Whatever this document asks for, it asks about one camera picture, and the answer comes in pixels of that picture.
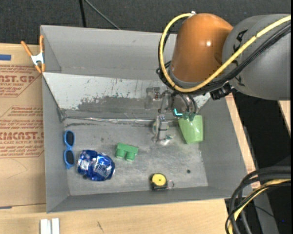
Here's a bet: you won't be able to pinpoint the black cylinder on white bracket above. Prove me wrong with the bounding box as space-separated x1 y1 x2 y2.
209 83 233 101

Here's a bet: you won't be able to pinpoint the yellow and black tape measure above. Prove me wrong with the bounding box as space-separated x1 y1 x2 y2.
149 173 175 192

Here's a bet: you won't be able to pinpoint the blue sunglasses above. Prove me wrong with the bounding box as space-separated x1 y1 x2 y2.
63 130 76 170

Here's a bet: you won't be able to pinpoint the light green plastic cup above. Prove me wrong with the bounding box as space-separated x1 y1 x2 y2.
177 114 204 145

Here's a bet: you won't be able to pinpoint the grey metal bin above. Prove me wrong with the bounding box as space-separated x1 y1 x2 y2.
40 25 253 214

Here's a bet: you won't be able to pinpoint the brown cardboard board red print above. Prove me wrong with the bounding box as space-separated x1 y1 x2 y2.
0 42 47 208

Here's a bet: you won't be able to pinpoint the green toy building block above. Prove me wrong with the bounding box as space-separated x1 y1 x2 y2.
114 142 139 162

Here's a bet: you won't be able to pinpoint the blue crumpled foil packet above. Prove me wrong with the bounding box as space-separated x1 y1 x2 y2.
76 149 116 182

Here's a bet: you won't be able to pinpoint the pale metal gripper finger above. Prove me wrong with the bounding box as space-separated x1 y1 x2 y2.
145 87 161 110
152 115 171 144

